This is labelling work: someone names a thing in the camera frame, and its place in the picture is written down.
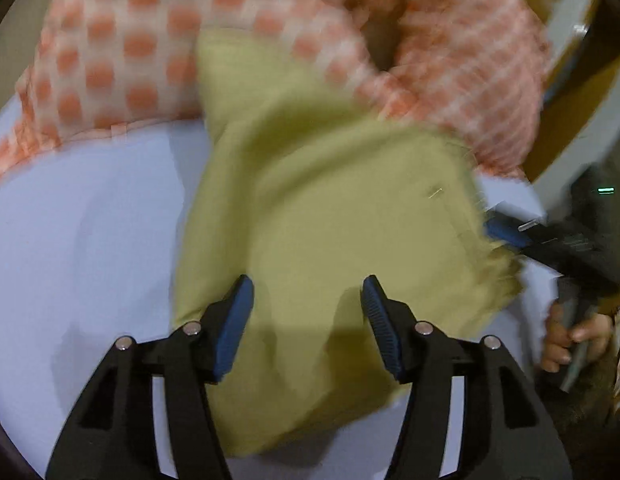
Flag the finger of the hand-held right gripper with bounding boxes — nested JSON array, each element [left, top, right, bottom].
[[482, 212, 560, 261]]

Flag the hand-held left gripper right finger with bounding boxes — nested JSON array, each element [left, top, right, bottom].
[[361, 274, 574, 480]]

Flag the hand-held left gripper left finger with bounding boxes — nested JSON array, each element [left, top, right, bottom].
[[45, 274, 255, 480]]

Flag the olive green pants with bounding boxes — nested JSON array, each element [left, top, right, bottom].
[[171, 27, 524, 458]]

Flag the person's right hand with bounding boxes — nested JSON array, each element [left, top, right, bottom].
[[540, 300, 613, 373]]

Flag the wooden furniture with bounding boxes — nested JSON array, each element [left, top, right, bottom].
[[520, 0, 620, 186]]

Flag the orange checkered blanket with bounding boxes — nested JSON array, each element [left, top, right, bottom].
[[0, 0, 553, 186]]

